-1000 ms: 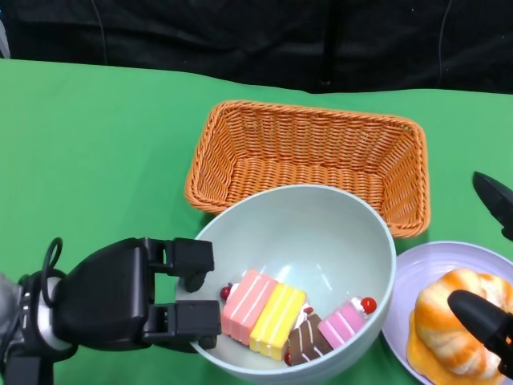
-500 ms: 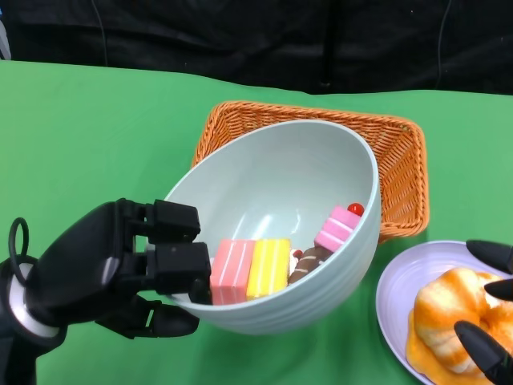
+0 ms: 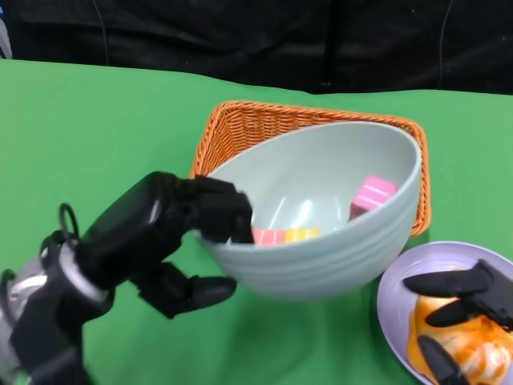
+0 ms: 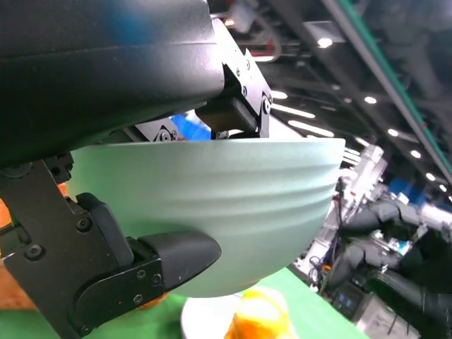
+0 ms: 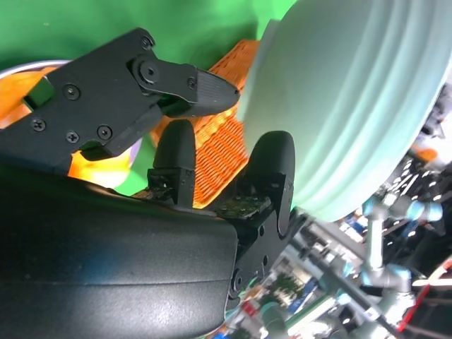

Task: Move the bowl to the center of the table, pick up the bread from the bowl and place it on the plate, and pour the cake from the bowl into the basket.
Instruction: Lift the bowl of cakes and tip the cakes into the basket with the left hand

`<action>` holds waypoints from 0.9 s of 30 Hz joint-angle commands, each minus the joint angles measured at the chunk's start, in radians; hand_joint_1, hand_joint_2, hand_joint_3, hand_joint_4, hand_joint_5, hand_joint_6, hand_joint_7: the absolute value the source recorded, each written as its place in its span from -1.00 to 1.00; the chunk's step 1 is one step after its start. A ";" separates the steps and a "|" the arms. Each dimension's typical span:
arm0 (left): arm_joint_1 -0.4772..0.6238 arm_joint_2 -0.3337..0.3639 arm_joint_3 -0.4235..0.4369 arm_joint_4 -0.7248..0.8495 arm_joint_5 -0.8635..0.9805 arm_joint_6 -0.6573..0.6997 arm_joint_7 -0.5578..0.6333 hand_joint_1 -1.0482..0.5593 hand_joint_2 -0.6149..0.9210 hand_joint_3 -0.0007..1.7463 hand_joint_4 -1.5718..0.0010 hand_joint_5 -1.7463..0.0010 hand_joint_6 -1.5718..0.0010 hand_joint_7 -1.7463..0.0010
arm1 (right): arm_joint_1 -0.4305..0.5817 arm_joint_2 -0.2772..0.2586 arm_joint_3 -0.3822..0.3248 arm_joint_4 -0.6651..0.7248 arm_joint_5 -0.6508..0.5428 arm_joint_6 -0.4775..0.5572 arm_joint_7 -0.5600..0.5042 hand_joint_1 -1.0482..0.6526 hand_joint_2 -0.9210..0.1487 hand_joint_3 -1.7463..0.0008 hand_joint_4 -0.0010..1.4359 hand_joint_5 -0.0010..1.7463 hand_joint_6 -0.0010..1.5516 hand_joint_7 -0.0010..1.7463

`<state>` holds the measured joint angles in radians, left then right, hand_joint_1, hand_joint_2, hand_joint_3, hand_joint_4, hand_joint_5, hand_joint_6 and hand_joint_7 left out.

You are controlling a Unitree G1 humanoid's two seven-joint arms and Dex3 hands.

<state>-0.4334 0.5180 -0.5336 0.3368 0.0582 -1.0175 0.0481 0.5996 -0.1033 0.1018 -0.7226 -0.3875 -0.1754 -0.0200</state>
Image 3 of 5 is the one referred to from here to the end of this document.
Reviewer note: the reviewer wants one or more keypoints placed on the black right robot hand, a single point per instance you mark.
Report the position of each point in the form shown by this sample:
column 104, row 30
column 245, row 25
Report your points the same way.
column 489, row 288

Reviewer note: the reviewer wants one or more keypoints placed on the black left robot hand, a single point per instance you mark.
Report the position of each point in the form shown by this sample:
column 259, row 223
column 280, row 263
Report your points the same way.
column 132, row 232

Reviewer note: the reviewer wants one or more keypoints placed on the orange white striped bread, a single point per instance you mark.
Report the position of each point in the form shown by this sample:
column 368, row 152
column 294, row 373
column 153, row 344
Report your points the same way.
column 485, row 349

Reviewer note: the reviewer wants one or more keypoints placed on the brown pink chocolate cake slice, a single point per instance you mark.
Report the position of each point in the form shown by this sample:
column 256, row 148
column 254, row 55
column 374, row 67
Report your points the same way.
column 374, row 192

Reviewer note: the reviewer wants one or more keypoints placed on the pale grey-green bowl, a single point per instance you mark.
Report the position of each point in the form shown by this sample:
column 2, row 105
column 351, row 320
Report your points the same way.
column 300, row 260

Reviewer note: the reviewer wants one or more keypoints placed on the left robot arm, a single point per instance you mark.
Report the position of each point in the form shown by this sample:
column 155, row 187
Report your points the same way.
column 40, row 341

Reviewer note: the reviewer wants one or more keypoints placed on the lavender plate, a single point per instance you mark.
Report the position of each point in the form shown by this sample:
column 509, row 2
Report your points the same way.
column 393, row 288

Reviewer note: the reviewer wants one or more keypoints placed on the orange wicker basket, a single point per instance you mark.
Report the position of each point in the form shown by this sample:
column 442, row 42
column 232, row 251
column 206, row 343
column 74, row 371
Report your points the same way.
column 240, row 124

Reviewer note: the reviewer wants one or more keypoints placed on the green tablecloth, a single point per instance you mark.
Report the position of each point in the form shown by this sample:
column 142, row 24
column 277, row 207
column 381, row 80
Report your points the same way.
column 100, row 140

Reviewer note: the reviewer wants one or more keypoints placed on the black backdrop curtain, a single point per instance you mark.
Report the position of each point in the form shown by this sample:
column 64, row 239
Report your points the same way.
column 240, row 40

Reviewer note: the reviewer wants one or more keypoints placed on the grey metal stand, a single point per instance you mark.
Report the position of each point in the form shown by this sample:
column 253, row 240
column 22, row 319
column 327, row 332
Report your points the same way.
column 5, row 42

